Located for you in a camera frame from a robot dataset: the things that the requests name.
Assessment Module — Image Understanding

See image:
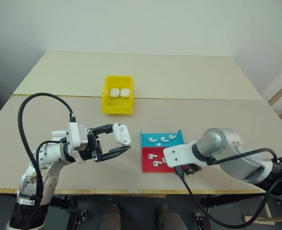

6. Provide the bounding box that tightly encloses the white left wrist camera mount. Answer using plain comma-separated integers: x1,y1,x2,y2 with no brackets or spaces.
66,122,88,165

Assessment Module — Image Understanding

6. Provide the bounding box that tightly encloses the red tray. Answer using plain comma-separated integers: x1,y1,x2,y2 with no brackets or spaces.
140,146,177,173

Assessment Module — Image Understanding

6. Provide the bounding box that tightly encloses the blue tray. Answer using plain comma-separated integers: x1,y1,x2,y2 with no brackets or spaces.
140,128,186,147

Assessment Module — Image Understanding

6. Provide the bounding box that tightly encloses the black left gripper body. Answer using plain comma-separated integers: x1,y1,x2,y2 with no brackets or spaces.
79,126,102,163

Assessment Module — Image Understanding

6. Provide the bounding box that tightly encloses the yellow plastic bin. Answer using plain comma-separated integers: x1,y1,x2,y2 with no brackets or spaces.
101,75,135,116

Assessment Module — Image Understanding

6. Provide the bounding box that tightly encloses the black camera cable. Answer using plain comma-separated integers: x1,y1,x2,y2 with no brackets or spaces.
174,165,282,228
17,92,76,209

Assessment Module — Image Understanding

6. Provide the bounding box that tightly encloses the thin black left gripper cable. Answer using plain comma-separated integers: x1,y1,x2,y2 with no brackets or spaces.
35,140,61,204

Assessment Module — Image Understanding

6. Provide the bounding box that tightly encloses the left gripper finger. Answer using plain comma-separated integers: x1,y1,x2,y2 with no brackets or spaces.
98,145,132,163
92,124,114,139

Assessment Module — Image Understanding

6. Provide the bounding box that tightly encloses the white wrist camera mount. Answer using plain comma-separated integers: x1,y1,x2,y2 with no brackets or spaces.
163,141,199,168
66,122,88,165

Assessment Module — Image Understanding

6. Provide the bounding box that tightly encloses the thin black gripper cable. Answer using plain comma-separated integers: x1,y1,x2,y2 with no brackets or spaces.
211,148,282,166
35,140,61,204

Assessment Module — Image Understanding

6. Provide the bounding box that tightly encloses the black table support bar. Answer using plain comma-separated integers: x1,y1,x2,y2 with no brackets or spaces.
48,195,79,209
200,193,267,208

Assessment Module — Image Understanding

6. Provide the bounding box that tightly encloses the black left camera cable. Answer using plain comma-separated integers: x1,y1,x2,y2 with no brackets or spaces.
17,92,76,209

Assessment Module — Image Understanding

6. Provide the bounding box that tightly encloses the black right camera cable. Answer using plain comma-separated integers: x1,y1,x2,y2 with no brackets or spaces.
174,165,282,228

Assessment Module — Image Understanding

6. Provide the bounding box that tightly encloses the black bracket with white marks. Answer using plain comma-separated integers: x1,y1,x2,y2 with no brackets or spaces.
194,212,211,230
70,209,91,230

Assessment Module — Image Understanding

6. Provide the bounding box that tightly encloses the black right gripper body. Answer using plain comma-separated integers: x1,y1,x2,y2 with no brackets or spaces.
182,164,203,175

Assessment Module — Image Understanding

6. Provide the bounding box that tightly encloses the thin black right gripper cable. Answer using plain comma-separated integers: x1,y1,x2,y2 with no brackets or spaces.
211,148,282,166

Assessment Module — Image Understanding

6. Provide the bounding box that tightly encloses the wooden floor frame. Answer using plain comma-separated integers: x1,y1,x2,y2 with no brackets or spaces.
242,203,282,225

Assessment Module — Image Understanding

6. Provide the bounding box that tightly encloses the brown rounded shape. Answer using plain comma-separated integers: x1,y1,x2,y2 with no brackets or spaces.
99,204,122,230
157,205,187,230

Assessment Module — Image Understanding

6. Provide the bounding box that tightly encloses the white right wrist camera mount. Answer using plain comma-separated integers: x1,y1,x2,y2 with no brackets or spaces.
163,141,199,168

